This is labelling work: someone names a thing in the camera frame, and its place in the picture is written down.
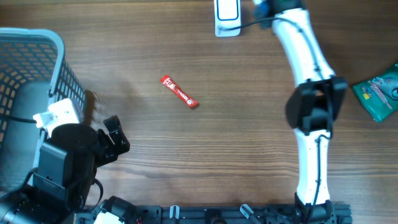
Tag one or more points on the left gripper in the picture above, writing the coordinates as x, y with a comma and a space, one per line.
109, 152

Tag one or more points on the red sachet stick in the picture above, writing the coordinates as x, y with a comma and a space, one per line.
171, 85

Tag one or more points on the green glove package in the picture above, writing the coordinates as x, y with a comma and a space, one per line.
378, 95

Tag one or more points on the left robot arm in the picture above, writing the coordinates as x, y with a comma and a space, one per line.
57, 189

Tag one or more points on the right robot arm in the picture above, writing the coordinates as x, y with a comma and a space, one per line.
312, 108

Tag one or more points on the white barcode scanner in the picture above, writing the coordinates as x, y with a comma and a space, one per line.
227, 15

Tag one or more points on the grey plastic mesh basket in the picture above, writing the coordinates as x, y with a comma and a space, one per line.
34, 74

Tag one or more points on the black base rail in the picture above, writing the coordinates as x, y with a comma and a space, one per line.
151, 214

